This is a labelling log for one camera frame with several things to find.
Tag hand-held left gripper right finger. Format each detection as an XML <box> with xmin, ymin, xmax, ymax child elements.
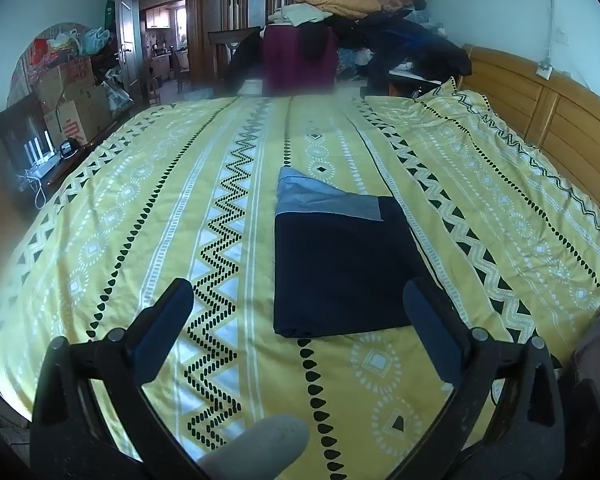
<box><xmin>402</xmin><ymin>276</ymin><xmax>566</xmax><ymax>480</ymax></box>

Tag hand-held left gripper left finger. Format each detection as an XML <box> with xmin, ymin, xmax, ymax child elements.
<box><xmin>30</xmin><ymin>277</ymin><xmax>216</xmax><ymax>480</ymax></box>

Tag navy shorts with grey waistband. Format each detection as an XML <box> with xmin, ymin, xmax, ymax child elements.
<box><xmin>272</xmin><ymin>166</ymin><xmax>448</xmax><ymax>338</ymax></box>

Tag pile of dark clothes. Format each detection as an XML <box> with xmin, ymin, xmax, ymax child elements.
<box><xmin>330</xmin><ymin>7</ymin><xmax>473</xmax><ymax>91</ymax></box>

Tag white folded clothes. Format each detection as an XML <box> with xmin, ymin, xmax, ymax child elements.
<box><xmin>266</xmin><ymin>4</ymin><xmax>331</xmax><ymax>26</ymax></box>

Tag yellow patterned bedspread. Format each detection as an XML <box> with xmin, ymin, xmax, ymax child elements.
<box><xmin>0</xmin><ymin>77</ymin><xmax>600</xmax><ymax>480</ymax></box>

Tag dark brown object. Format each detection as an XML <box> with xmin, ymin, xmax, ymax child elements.
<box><xmin>570</xmin><ymin>292</ymin><xmax>600</xmax><ymax>480</ymax></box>

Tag white router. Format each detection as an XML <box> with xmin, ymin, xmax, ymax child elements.
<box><xmin>22</xmin><ymin>130</ymin><xmax>61</xmax><ymax>181</ymax></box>

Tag plain cardboard box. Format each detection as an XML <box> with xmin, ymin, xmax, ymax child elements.
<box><xmin>35</xmin><ymin>57</ymin><xmax>98</xmax><ymax>106</ymax></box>
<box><xmin>80</xmin><ymin>85</ymin><xmax>113</xmax><ymax>126</ymax></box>

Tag wooden headboard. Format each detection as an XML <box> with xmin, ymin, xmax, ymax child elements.
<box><xmin>460</xmin><ymin>44</ymin><xmax>600</xmax><ymax>221</ymax></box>

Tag dark framed screen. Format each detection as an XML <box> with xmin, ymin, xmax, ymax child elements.
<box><xmin>0</xmin><ymin>92</ymin><xmax>51</xmax><ymax>191</ymax></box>

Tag black garment on chair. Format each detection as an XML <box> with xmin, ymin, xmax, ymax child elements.
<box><xmin>227</xmin><ymin>35</ymin><xmax>266</xmax><ymax>93</ymax></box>

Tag wooden chair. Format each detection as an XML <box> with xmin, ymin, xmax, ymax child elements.
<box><xmin>207</xmin><ymin>26</ymin><xmax>261</xmax><ymax>96</ymax></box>

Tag light plastic bag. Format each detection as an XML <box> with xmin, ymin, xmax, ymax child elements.
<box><xmin>82</xmin><ymin>27</ymin><xmax>111</xmax><ymax>56</ymax></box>
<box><xmin>47</xmin><ymin>32</ymin><xmax>83</xmax><ymax>53</ymax></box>

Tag maroon garment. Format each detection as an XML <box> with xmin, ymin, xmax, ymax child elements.
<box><xmin>261</xmin><ymin>25</ymin><xmax>338</xmax><ymax>96</ymax></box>

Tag round pink board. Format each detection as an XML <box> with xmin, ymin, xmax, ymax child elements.
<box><xmin>5</xmin><ymin>22</ymin><xmax>96</xmax><ymax>106</ymax></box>

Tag wooden door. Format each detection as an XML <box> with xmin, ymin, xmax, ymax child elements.
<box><xmin>115</xmin><ymin>0</ymin><xmax>148</xmax><ymax>106</ymax></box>

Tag white cable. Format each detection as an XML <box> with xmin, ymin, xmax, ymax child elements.
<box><xmin>17</xmin><ymin>170</ymin><xmax>48</xmax><ymax>208</ymax></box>

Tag white wall conduit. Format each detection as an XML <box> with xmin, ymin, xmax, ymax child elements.
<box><xmin>542</xmin><ymin>0</ymin><xmax>561</xmax><ymax>68</ymax></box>

